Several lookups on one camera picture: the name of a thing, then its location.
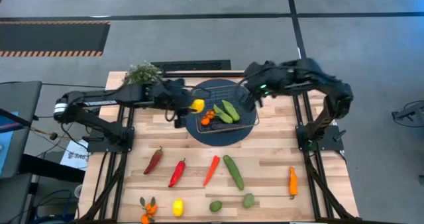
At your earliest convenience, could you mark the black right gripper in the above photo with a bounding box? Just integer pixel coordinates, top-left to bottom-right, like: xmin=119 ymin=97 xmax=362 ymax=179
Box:
xmin=238 ymin=60 xmax=282 ymax=113

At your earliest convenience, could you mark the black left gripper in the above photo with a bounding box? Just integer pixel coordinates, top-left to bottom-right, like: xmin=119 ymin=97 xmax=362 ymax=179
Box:
xmin=152 ymin=78 xmax=199 ymax=129

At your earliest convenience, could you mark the yellow lemon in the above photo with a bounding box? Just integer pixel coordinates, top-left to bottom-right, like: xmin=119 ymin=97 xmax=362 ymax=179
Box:
xmin=172 ymin=198 xmax=185 ymax=218
xmin=190 ymin=98 xmax=206 ymax=115

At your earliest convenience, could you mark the short green cucumber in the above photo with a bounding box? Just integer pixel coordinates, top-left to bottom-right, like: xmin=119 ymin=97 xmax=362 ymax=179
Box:
xmin=221 ymin=99 xmax=240 ymax=123
xmin=213 ymin=103 xmax=234 ymax=125

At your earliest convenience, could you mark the orange tangerine cluster with leaves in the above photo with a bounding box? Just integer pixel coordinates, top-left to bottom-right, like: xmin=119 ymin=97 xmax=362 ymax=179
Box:
xmin=138 ymin=196 xmax=158 ymax=224
xmin=200 ymin=109 xmax=216 ymax=127

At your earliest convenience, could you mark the dark red chili pepper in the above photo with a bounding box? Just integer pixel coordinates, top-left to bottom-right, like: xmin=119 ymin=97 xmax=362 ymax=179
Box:
xmin=142 ymin=146 xmax=164 ymax=176

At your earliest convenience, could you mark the orange-red carrot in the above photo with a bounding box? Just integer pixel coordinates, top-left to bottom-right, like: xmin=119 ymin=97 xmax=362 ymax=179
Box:
xmin=202 ymin=155 xmax=221 ymax=187

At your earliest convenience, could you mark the bright red pepper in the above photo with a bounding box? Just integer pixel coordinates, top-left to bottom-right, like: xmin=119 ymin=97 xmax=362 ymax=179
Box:
xmin=168 ymin=157 xmax=187 ymax=188

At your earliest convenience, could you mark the long green cucumber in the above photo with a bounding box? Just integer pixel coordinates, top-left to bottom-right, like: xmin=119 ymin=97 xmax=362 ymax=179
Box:
xmin=222 ymin=154 xmax=245 ymax=192

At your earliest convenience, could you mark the orange pepper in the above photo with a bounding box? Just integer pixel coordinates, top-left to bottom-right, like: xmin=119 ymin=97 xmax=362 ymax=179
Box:
xmin=288 ymin=166 xmax=299 ymax=200

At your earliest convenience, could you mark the pale green avocado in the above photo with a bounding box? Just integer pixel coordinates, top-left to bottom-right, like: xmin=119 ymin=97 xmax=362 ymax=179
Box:
xmin=242 ymin=192 xmax=256 ymax=209

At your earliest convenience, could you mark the black floor vent grate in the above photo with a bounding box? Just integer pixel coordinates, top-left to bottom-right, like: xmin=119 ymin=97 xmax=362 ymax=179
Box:
xmin=150 ymin=59 xmax=232 ymax=72

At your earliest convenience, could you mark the dark blue round mat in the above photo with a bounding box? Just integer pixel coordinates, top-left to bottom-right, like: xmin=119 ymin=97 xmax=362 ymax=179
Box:
xmin=184 ymin=78 xmax=258 ymax=148

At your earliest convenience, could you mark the small potted green plant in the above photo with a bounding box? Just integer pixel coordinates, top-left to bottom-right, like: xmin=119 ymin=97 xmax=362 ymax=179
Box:
xmin=123 ymin=62 xmax=164 ymax=85

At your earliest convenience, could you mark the white printed paper sheet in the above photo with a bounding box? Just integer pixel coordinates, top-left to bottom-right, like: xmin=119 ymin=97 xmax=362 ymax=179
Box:
xmin=59 ymin=139 xmax=90 ymax=171

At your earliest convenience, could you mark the black crossbeam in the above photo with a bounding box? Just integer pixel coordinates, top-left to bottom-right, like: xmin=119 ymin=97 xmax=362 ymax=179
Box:
xmin=18 ymin=153 xmax=86 ymax=184

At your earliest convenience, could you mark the black hazard-striped floor mat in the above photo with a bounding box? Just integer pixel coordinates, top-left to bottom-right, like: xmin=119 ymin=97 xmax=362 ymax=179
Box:
xmin=0 ymin=21 xmax=111 ymax=58

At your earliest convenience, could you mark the black chair base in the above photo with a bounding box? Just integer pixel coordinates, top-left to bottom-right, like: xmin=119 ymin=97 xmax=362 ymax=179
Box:
xmin=390 ymin=99 xmax=424 ymax=129

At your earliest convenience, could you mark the black slanted bar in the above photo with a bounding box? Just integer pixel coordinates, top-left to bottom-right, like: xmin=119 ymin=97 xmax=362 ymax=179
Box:
xmin=0 ymin=107 xmax=36 ymax=134

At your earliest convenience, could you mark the blue sheet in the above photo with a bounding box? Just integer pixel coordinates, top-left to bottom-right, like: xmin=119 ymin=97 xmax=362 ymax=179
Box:
xmin=0 ymin=111 xmax=20 ymax=175

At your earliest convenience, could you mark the grey side desk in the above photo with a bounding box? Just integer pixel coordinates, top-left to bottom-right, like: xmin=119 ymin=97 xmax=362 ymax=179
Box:
xmin=0 ymin=172 xmax=32 ymax=224

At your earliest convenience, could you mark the rectangular wire basket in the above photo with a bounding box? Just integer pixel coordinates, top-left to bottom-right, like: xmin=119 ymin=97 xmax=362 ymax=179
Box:
xmin=191 ymin=84 xmax=260 ymax=135

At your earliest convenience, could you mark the black aluminium table frame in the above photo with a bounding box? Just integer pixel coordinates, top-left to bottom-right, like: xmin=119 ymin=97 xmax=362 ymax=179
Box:
xmin=78 ymin=70 xmax=362 ymax=223

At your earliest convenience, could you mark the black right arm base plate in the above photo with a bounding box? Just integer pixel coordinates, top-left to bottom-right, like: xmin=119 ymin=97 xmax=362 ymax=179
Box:
xmin=295 ymin=124 xmax=347 ymax=152

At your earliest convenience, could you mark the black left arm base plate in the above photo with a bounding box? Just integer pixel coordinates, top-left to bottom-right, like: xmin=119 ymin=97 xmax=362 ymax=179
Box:
xmin=86 ymin=136 xmax=135 ymax=153

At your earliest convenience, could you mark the tan cable with black plug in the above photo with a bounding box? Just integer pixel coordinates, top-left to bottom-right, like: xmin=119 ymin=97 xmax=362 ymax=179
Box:
xmin=30 ymin=127 xmax=82 ymax=142

